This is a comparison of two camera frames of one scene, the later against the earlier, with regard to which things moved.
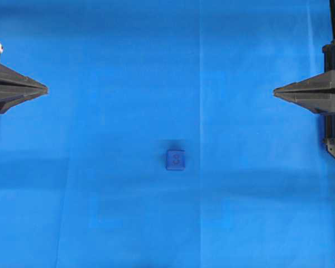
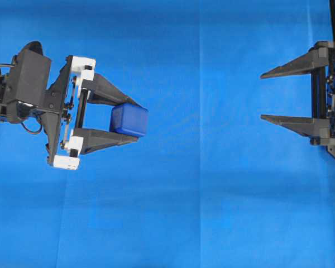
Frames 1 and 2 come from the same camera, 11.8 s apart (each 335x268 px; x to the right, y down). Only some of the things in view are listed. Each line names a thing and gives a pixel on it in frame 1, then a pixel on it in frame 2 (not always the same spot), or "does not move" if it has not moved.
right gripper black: [323, 94] -> [328, 97]
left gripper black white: [7, 87] -> [62, 118]
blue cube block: [175, 159] -> [129, 118]
